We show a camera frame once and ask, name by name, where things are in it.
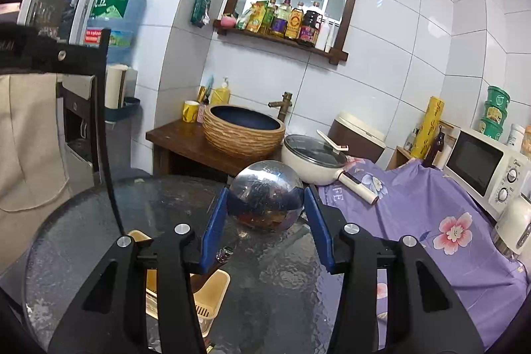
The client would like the white water dispenser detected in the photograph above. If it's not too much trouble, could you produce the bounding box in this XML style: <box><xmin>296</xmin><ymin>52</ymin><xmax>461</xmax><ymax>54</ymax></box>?
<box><xmin>56</xmin><ymin>66</ymin><xmax>139</xmax><ymax>176</ymax></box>

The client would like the woven pattern sink basin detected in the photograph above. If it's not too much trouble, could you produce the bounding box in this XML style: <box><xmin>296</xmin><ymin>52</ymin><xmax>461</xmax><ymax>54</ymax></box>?
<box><xmin>202</xmin><ymin>104</ymin><xmax>287</xmax><ymax>159</ymax></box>

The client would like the cream frying pan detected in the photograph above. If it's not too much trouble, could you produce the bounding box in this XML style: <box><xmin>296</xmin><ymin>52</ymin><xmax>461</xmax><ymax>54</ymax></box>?
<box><xmin>282</xmin><ymin>135</ymin><xmax>381</xmax><ymax>206</ymax></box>

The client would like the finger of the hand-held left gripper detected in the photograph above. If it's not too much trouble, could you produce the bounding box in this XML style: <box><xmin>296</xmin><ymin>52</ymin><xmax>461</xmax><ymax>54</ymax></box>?
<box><xmin>50</xmin><ymin>28</ymin><xmax>125</xmax><ymax>239</ymax></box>

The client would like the blue water jug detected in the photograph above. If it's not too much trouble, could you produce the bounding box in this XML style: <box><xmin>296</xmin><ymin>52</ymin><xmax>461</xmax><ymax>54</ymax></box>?
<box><xmin>86</xmin><ymin>0</ymin><xmax>147</xmax><ymax>66</ymax></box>

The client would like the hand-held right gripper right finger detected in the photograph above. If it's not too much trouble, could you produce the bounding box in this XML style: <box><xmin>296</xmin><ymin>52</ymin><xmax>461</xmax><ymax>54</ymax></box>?
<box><xmin>304</xmin><ymin>185</ymin><xmax>486</xmax><ymax>354</ymax></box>

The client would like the yellow refill pouch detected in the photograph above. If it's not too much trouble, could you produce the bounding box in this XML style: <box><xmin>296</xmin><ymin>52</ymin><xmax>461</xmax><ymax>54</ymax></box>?
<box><xmin>247</xmin><ymin>1</ymin><xmax>268</xmax><ymax>34</ymax></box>

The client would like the dark brown glass bottle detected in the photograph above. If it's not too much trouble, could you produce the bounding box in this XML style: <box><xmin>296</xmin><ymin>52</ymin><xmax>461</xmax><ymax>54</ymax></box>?
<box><xmin>422</xmin><ymin>130</ymin><xmax>446</xmax><ymax>168</ymax></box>

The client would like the teal cup holder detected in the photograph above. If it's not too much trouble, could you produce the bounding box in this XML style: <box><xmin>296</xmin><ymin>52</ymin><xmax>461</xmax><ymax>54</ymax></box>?
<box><xmin>104</xmin><ymin>97</ymin><xmax>141</xmax><ymax>125</ymax></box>

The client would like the white electric kettle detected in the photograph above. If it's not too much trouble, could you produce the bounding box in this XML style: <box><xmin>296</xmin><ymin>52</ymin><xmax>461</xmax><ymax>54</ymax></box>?
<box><xmin>493</xmin><ymin>194</ymin><xmax>531</xmax><ymax>262</ymax></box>

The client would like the white plastic bottle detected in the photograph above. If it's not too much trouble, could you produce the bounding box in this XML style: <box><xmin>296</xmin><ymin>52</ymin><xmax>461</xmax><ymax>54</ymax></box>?
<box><xmin>315</xmin><ymin>16</ymin><xmax>337</xmax><ymax>52</ymax></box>

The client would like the brown wooden vanity counter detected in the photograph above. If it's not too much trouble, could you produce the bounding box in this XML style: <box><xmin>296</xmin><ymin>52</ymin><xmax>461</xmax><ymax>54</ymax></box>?
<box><xmin>145</xmin><ymin>118</ymin><xmax>287</xmax><ymax>178</ymax></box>

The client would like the glass pan lid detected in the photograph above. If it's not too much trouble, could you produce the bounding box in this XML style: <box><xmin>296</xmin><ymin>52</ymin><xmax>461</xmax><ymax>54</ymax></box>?
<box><xmin>284</xmin><ymin>134</ymin><xmax>348</xmax><ymax>169</ymax></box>

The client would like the green hanging packet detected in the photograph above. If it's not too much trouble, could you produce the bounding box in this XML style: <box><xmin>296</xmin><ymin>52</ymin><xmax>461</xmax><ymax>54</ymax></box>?
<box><xmin>190</xmin><ymin>0</ymin><xmax>212</xmax><ymax>28</ymax></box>

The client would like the wooden crate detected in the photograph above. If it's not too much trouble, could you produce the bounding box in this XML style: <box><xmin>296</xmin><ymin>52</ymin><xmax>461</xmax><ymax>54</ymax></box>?
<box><xmin>390</xmin><ymin>119</ymin><xmax>457</xmax><ymax>171</ymax></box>

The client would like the beige cloth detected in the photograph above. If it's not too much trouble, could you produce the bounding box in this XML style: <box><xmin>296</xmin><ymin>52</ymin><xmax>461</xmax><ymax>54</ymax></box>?
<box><xmin>0</xmin><ymin>73</ymin><xmax>71</xmax><ymax>284</ymax></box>

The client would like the bronze bamboo faucet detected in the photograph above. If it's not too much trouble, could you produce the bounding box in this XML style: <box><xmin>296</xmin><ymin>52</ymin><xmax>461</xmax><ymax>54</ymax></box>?
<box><xmin>268</xmin><ymin>91</ymin><xmax>293</xmax><ymax>123</ymax></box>

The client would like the white green refill pouch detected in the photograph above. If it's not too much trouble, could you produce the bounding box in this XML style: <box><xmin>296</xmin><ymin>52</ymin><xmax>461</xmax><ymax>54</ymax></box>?
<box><xmin>236</xmin><ymin>9</ymin><xmax>254</xmax><ymax>31</ymax></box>

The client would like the green oil bottle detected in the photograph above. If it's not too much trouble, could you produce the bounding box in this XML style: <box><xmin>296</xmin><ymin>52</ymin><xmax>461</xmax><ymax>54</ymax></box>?
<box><xmin>261</xmin><ymin>0</ymin><xmax>277</xmax><ymax>35</ymax></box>

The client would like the amber sauce bottle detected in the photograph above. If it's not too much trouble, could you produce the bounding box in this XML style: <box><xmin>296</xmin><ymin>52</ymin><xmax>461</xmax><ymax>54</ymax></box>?
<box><xmin>285</xmin><ymin>1</ymin><xmax>306</xmax><ymax>41</ymax></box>

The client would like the purple floral cloth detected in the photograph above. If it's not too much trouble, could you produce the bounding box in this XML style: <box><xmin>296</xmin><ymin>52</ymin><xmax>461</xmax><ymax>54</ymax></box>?
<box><xmin>317</xmin><ymin>157</ymin><xmax>531</xmax><ymax>352</ymax></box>

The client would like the white paper cup stack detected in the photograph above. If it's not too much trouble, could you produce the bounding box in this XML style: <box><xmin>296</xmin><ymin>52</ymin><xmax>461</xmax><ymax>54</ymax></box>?
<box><xmin>105</xmin><ymin>64</ymin><xmax>129</xmax><ymax>109</ymax></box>

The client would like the green instant noodle bowl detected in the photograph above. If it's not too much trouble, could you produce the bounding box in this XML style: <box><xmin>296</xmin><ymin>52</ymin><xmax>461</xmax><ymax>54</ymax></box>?
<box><xmin>478</xmin><ymin>117</ymin><xmax>505</xmax><ymax>141</ymax></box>
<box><xmin>482</xmin><ymin>102</ymin><xmax>509</xmax><ymax>125</ymax></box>
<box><xmin>486</xmin><ymin>86</ymin><xmax>511</xmax><ymax>108</ymax></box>

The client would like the yellow cling film roll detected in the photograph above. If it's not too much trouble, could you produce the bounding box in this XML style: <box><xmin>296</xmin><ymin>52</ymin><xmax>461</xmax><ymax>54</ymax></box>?
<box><xmin>410</xmin><ymin>96</ymin><xmax>446</xmax><ymax>160</ymax></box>

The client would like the brown white rice cooker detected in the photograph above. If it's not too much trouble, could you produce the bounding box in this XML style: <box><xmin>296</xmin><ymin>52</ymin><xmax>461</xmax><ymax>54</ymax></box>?
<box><xmin>328</xmin><ymin>111</ymin><xmax>387</xmax><ymax>164</ymax></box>

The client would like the yellow soap pump bottle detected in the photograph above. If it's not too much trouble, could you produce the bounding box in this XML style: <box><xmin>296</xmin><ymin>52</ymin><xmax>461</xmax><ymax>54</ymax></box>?
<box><xmin>211</xmin><ymin>77</ymin><xmax>230</xmax><ymax>105</ymax></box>

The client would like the orange snack jar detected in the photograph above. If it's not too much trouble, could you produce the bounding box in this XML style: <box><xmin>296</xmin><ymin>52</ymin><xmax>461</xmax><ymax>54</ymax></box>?
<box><xmin>520</xmin><ymin>125</ymin><xmax>531</xmax><ymax>160</ymax></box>

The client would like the small clear bottle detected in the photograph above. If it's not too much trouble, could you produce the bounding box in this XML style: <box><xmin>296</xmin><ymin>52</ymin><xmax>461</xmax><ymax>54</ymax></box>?
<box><xmin>404</xmin><ymin>126</ymin><xmax>420</xmax><ymax>152</ymax></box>

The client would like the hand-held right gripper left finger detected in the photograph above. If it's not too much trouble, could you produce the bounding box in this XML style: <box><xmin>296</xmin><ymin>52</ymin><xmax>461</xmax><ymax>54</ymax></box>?
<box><xmin>47</xmin><ymin>186</ymin><xmax>230</xmax><ymax>354</ymax></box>

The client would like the beige plastic utensil holder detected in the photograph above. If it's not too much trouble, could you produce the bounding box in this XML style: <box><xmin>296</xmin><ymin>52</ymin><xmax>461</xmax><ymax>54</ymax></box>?
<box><xmin>128</xmin><ymin>230</ymin><xmax>231</xmax><ymax>338</ymax></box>

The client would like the white microwave oven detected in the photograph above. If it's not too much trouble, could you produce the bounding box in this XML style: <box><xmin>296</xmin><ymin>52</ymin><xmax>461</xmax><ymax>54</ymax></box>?
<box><xmin>443</xmin><ymin>127</ymin><xmax>531</xmax><ymax>214</ymax></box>

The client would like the dark soy sauce bottle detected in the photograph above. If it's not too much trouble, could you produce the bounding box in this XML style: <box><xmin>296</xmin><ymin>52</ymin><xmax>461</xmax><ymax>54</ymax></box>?
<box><xmin>299</xmin><ymin>1</ymin><xmax>323</xmax><ymax>47</ymax></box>

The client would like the yellow cup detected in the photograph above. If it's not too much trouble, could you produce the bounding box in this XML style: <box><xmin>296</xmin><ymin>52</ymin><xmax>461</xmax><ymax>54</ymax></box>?
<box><xmin>183</xmin><ymin>100</ymin><xmax>202</xmax><ymax>125</ymax></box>

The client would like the white jar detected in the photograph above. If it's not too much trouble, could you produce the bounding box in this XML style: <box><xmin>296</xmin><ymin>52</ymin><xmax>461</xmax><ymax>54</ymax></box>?
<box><xmin>507</xmin><ymin>124</ymin><xmax>527</xmax><ymax>150</ymax></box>

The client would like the purple label bottle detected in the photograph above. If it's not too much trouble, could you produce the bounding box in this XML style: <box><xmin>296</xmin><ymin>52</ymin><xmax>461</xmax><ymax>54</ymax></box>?
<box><xmin>271</xmin><ymin>0</ymin><xmax>293</xmax><ymax>38</ymax></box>

